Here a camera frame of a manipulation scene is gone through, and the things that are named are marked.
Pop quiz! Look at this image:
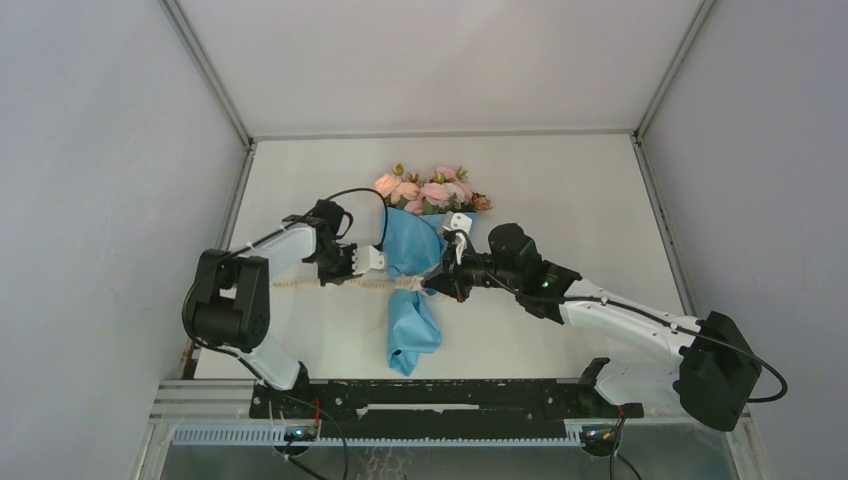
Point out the pink fake rose stem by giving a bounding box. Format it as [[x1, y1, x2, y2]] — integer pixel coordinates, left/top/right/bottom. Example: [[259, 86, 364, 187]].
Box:
[[389, 181, 420, 206], [418, 166, 475, 215], [374, 164, 405, 198]]

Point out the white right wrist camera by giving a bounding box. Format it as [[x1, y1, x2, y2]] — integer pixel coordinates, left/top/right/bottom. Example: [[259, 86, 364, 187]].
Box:
[[439, 212, 473, 265]]

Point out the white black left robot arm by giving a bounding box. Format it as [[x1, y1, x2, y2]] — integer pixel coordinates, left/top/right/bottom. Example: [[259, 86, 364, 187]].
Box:
[[181, 199, 357, 417]]

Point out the cream ribbon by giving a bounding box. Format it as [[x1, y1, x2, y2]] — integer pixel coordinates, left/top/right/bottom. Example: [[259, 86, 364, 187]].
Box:
[[270, 276, 440, 298]]

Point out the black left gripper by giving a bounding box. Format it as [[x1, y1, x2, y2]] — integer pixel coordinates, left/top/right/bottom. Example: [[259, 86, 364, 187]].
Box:
[[309, 243, 364, 287]]

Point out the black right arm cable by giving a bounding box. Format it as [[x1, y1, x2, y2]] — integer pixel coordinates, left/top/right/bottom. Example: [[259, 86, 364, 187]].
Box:
[[450, 228, 790, 480]]

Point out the blue wrapping paper sheet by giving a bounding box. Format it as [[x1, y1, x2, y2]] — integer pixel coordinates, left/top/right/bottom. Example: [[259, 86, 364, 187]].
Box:
[[382, 208, 475, 377]]

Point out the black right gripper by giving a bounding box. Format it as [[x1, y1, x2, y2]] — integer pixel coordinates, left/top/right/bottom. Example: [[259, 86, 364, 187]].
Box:
[[422, 237, 522, 302]]

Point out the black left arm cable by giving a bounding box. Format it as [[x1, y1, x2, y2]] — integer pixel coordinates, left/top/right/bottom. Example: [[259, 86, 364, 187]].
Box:
[[181, 188, 391, 480]]

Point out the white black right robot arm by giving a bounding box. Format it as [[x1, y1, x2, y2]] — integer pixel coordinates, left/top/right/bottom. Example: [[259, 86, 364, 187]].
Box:
[[422, 221, 766, 432]]

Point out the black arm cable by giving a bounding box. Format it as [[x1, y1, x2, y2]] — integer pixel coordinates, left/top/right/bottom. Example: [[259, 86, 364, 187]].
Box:
[[181, 188, 391, 480], [450, 228, 790, 480]]

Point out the white cable duct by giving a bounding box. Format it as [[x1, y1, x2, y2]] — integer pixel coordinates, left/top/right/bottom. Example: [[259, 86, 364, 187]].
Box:
[[171, 424, 584, 447]]

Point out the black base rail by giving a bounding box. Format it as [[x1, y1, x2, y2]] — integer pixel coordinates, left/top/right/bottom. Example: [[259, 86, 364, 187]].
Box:
[[248, 379, 644, 439]]

